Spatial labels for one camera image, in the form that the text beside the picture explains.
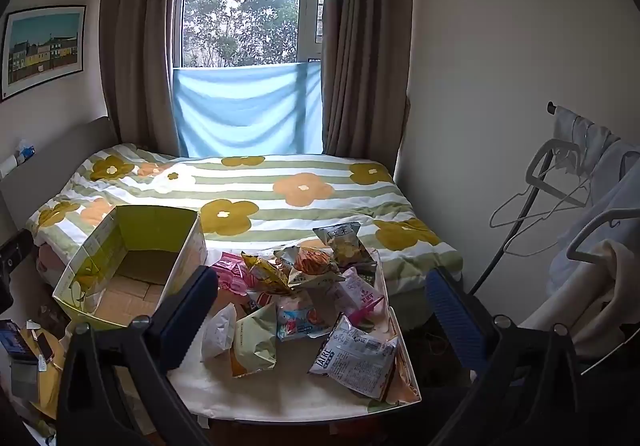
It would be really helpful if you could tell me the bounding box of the frosted white snack packet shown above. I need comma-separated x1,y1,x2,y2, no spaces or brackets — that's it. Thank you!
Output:
201,303,236,362

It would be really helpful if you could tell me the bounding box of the white silver snack bag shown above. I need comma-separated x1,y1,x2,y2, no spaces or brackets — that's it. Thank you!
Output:
308,314,398,400

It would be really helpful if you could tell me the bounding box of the pink white snack bag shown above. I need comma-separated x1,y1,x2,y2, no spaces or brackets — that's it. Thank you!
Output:
333,267,384,325

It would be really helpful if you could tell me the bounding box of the pink striped snack bag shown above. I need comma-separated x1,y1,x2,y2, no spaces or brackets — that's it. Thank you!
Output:
212,252,257,295

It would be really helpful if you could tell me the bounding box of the grey corn chips bag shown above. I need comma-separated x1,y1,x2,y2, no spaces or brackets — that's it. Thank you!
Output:
314,221,376,273

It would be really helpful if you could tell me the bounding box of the blue red white snack bag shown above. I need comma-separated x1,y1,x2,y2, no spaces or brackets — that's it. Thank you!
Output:
277,291,331,342

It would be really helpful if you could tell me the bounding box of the cheese snack bag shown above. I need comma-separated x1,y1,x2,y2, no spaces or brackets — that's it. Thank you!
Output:
274,245,344,290

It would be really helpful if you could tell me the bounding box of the yellow cartoon snack bag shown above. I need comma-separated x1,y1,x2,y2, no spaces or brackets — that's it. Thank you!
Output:
241,253,291,295

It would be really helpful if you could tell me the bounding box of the green cardboard box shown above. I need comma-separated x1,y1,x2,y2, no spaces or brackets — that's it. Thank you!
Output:
53,205,207,330

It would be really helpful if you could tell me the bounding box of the pale green snack bag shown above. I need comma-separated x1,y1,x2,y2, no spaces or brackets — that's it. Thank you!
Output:
230,303,277,378

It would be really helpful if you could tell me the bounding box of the clothes rack with hangers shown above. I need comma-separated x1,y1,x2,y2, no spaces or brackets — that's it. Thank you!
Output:
481,103,639,362

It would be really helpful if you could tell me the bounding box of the grey headboard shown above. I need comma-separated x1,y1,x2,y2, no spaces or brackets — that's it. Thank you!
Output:
1,117,117,229

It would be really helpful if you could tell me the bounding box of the floral striped duvet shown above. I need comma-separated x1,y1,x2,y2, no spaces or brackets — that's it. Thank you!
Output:
25,143,463,295

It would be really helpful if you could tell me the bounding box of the blue window cloth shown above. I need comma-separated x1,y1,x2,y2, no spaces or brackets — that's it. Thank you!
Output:
172,62,323,158

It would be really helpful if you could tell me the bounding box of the framed houses picture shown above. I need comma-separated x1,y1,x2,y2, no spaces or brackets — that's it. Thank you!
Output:
1,5,87,101

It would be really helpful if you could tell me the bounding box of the right brown curtain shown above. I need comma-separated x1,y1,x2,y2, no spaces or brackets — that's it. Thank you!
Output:
321,0,413,172

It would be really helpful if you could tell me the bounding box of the brown curtain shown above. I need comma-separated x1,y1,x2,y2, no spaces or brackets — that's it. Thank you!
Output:
99,0,179,157
321,0,413,172

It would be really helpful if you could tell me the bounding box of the left brown curtain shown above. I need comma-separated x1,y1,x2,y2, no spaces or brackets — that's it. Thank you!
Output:
99,0,179,157

